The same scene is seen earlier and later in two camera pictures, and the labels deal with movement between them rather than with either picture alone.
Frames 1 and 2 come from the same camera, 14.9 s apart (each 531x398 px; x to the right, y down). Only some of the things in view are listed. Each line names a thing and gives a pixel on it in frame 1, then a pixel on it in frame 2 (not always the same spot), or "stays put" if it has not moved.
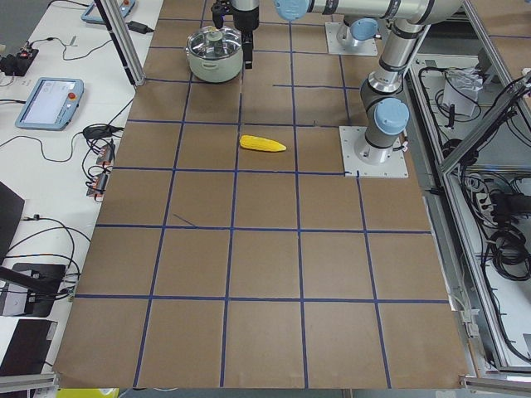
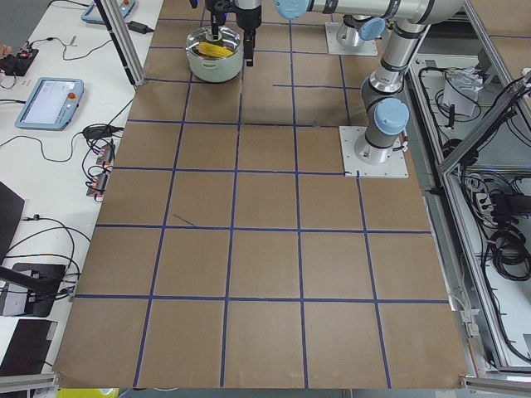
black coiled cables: (508, 249) stays put
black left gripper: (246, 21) stays put
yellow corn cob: (262, 144) → (212, 50)
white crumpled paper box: (461, 88) stays put
